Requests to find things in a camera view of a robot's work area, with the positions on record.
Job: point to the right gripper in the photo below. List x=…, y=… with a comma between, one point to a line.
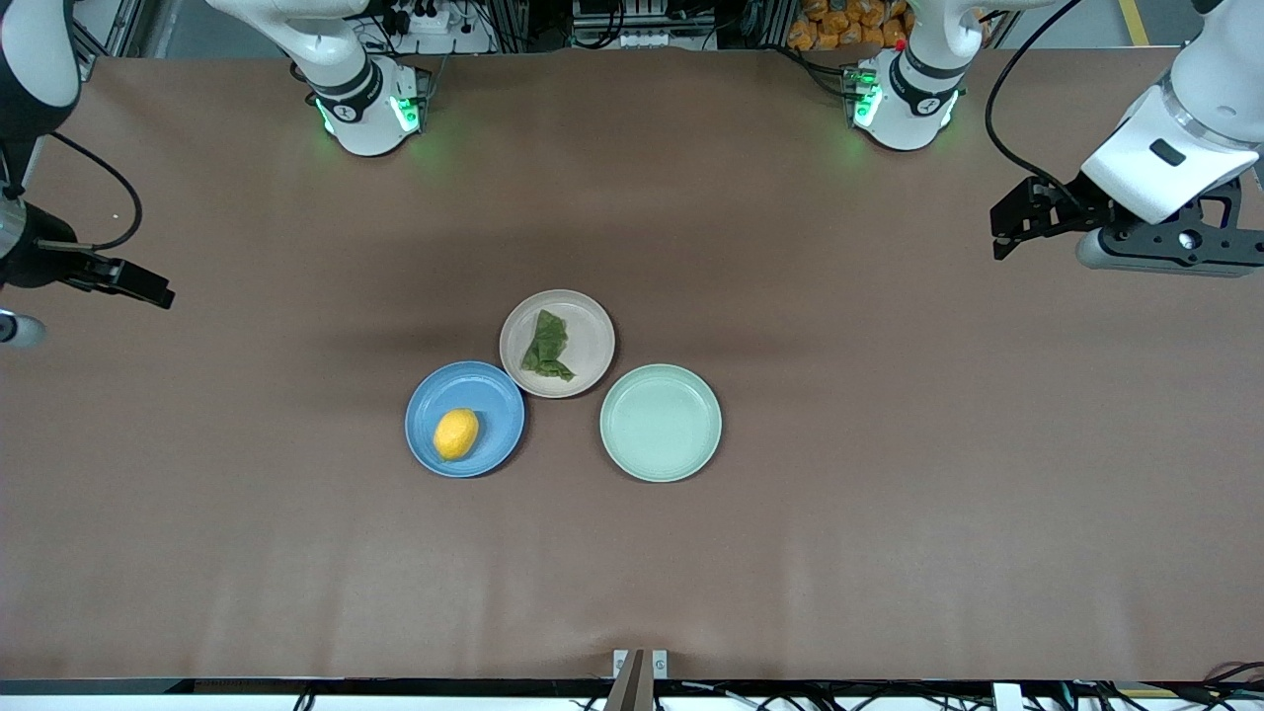
x=38, y=259

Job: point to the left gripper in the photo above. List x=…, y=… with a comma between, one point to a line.
x=1070, y=210

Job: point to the yellow lemon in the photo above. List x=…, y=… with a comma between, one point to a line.
x=456, y=434

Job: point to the green lettuce leaf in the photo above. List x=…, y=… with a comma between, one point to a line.
x=546, y=346

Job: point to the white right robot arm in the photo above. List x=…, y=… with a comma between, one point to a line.
x=365, y=118

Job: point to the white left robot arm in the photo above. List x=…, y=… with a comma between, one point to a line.
x=908, y=109

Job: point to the pile of orange fruits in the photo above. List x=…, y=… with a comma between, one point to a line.
x=839, y=25

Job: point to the blue round plate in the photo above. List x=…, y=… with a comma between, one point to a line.
x=494, y=425

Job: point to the white power strip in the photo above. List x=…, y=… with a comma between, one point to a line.
x=430, y=20

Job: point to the light green round plate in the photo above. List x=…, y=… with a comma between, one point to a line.
x=661, y=423

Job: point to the beige round plate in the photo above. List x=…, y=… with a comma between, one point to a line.
x=588, y=341

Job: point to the table cover sheet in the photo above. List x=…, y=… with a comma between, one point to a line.
x=632, y=573

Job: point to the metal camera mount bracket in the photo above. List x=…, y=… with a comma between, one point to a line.
x=640, y=676

